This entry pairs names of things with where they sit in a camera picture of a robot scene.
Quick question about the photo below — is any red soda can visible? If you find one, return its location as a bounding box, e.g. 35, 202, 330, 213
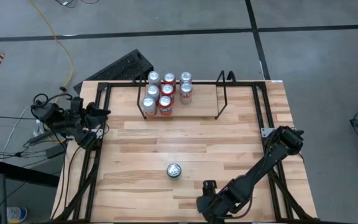
163, 72, 177, 85
160, 83, 175, 97

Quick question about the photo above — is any black cable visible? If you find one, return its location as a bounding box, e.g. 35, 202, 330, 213
53, 0, 102, 9
50, 146, 83, 220
0, 115, 32, 121
0, 149, 48, 160

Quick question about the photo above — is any black flat floor bar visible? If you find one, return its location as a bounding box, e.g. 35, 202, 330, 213
0, 159, 60, 189

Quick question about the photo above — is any white cable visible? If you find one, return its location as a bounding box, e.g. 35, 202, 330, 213
1, 105, 42, 153

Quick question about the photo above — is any green Sprite can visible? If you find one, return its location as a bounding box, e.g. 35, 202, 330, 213
166, 162, 182, 180

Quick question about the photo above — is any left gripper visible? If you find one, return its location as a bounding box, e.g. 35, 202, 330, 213
59, 102, 112, 131

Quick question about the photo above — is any black aluminium table frame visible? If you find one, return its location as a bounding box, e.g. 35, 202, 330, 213
50, 80, 318, 224

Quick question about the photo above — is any yellow cable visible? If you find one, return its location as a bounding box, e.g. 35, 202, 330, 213
29, 0, 74, 144

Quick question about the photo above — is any grey power strip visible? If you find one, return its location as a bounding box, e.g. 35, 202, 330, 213
26, 132, 55, 147

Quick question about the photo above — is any black perforated metal case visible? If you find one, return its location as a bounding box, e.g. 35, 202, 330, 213
73, 49, 155, 95

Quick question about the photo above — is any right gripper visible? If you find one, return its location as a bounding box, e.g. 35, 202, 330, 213
196, 179, 241, 224

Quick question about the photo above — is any white blue yellow packet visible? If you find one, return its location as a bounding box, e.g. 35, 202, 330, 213
6, 206, 28, 224

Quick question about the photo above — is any black wire shelf rack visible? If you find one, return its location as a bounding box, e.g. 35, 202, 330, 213
136, 70, 237, 121

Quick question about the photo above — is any silver red-logo soda can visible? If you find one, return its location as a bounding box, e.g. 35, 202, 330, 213
146, 85, 160, 99
147, 70, 162, 86
142, 96, 157, 118
179, 82, 194, 105
179, 72, 193, 85

